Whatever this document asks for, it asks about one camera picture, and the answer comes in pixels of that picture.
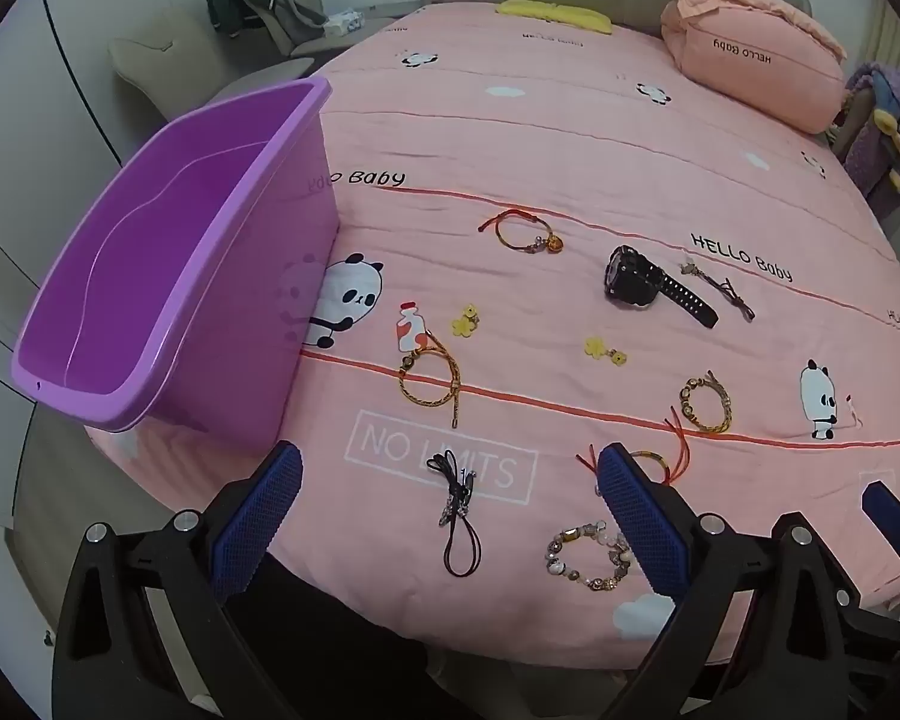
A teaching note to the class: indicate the pink printed bed sheet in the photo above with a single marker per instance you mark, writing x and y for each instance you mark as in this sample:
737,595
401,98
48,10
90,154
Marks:
570,165

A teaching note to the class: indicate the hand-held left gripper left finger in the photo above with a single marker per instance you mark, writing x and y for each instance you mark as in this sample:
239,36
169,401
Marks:
262,517

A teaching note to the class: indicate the yellow cushion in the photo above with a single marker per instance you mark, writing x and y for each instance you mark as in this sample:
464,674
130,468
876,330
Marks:
551,13

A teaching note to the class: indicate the white wardrobe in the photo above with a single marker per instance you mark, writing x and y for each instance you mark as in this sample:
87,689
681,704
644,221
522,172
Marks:
82,52

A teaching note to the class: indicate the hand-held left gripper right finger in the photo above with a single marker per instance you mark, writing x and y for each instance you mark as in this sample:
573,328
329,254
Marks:
641,525

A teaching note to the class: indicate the purple plastic bin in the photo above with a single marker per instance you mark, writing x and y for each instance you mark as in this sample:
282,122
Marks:
157,240

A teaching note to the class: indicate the pair of yellow flower earrings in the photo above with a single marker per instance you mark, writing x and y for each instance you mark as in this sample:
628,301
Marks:
594,347

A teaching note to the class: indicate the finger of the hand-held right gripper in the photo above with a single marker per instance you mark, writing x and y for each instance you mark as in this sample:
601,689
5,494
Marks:
881,626
881,502

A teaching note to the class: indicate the single yellow flower clip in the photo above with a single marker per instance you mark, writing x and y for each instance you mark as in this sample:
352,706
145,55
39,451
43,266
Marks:
461,326

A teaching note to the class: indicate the tissue pack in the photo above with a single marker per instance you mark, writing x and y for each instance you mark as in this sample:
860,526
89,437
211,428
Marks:
343,22

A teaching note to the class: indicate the beige lounge chair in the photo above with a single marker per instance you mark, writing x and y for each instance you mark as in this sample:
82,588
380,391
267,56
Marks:
315,45
172,52

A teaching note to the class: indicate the dark green jacket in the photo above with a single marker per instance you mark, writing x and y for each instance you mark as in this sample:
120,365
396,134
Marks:
240,0

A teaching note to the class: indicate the black wrist watch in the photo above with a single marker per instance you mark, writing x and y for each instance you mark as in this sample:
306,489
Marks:
630,277

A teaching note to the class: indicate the grey garment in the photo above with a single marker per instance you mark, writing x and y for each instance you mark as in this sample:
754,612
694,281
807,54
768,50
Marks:
296,15

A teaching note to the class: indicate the purple fuzzy garment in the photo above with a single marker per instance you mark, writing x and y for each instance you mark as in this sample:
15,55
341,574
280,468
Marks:
889,90

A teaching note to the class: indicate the pink pillow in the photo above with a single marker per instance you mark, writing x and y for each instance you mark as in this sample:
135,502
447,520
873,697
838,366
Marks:
742,60

